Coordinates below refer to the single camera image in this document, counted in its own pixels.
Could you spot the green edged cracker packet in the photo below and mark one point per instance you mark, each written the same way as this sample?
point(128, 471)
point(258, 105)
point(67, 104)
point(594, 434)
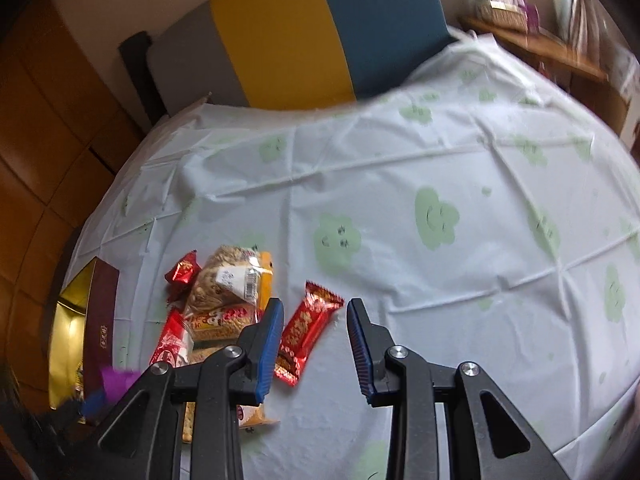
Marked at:
point(187, 422)

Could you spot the grey yellow blue sofa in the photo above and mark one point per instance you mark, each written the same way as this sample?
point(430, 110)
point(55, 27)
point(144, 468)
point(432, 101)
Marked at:
point(280, 35)

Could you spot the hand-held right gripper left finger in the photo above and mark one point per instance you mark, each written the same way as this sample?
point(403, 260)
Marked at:
point(270, 341)

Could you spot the upright white books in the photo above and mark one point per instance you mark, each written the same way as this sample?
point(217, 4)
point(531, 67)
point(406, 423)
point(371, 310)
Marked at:
point(575, 5)

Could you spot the purple candy wrapper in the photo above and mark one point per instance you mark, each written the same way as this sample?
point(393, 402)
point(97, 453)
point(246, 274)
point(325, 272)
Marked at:
point(117, 377)

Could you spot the red label cracker packet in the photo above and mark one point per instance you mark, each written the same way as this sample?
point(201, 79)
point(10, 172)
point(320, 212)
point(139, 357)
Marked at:
point(220, 320)

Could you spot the yellow snack packet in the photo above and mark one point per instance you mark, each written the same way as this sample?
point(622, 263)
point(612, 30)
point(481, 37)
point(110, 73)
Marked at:
point(252, 416)

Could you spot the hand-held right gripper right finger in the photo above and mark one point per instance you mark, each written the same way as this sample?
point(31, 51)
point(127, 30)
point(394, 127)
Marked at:
point(357, 345)

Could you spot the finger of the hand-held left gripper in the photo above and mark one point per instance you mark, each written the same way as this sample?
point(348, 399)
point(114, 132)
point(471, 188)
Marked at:
point(95, 402)

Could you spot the black sofa armrest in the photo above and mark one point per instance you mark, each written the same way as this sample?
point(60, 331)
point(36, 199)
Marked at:
point(137, 60)

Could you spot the wicker basket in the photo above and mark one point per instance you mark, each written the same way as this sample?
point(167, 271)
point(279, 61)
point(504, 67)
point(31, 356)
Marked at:
point(500, 10)

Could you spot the wooden shelf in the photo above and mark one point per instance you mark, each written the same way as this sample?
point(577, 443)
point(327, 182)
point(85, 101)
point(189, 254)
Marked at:
point(550, 51)

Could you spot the purple box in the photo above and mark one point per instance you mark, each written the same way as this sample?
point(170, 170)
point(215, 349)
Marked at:
point(530, 12)

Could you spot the gold tin box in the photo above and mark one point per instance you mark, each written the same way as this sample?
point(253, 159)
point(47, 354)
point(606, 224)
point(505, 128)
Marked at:
point(67, 340)

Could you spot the red white snack packet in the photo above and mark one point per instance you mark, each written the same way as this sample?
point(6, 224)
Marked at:
point(170, 342)

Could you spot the long red snack packet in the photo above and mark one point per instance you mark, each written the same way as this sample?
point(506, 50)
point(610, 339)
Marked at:
point(301, 334)

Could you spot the small red candy packet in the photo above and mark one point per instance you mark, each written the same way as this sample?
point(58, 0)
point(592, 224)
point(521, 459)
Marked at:
point(182, 272)

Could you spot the white flower print tablecloth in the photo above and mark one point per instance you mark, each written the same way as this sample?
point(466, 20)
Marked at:
point(400, 185)

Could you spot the orange snack packet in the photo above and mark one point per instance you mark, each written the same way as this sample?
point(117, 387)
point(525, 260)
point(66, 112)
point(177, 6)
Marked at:
point(267, 262)

